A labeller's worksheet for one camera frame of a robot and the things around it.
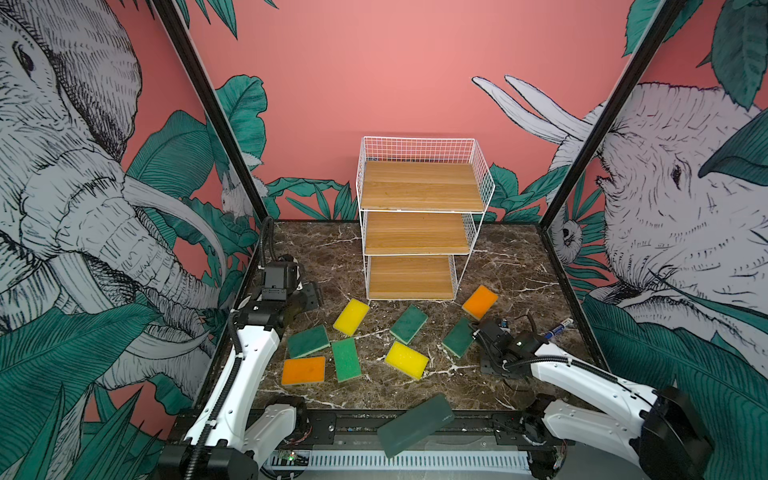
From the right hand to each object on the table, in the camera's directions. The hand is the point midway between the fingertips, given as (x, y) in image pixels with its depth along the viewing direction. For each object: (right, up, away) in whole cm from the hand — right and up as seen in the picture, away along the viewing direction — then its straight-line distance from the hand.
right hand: (485, 362), depth 82 cm
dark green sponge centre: (-21, +8, +8) cm, 24 cm away
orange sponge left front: (-51, -2, 0) cm, 51 cm away
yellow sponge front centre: (-22, 0, +2) cm, 22 cm away
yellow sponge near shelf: (-39, +10, +11) cm, 42 cm away
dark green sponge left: (-52, +4, +5) cm, 53 cm away
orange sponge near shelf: (+3, +14, +16) cm, 21 cm away
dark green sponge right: (-6, +5, +5) cm, 10 cm away
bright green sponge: (-40, 0, +2) cm, 40 cm away
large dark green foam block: (-20, -13, -8) cm, 25 cm away
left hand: (-48, +22, -4) cm, 53 cm away
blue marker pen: (+25, +7, +8) cm, 27 cm away
